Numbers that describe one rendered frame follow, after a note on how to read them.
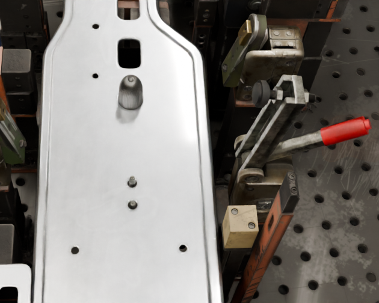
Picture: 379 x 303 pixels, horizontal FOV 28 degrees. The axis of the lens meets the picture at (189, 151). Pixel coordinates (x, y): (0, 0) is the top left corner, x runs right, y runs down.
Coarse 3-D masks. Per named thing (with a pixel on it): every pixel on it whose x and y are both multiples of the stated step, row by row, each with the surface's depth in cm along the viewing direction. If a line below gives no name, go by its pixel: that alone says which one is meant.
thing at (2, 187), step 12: (0, 156) 94; (0, 168) 96; (0, 180) 99; (0, 192) 103; (12, 192) 110; (0, 204) 106; (12, 204) 110; (0, 216) 110; (12, 216) 110; (24, 216) 121; (24, 228) 121; (24, 240) 120; (24, 252) 121
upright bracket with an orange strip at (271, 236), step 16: (288, 176) 75; (288, 192) 75; (272, 208) 82; (288, 208) 77; (272, 224) 85; (288, 224) 80; (272, 240) 84; (256, 256) 92; (272, 256) 88; (256, 272) 93; (240, 288) 103; (256, 288) 98
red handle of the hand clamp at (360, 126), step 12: (348, 120) 86; (360, 120) 85; (312, 132) 88; (324, 132) 86; (336, 132) 86; (348, 132) 85; (360, 132) 85; (288, 144) 89; (300, 144) 88; (312, 144) 87; (324, 144) 87; (276, 156) 89
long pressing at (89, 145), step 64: (64, 0) 109; (64, 64) 103; (192, 64) 105; (64, 128) 98; (128, 128) 99; (192, 128) 100; (64, 192) 94; (128, 192) 95; (192, 192) 95; (64, 256) 90; (128, 256) 90; (192, 256) 91
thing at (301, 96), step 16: (288, 80) 79; (256, 96) 78; (272, 96) 78; (288, 96) 79; (304, 96) 78; (272, 112) 84; (288, 112) 79; (256, 128) 87; (272, 128) 81; (288, 128) 82; (256, 144) 85; (272, 144) 85; (256, 160) 88
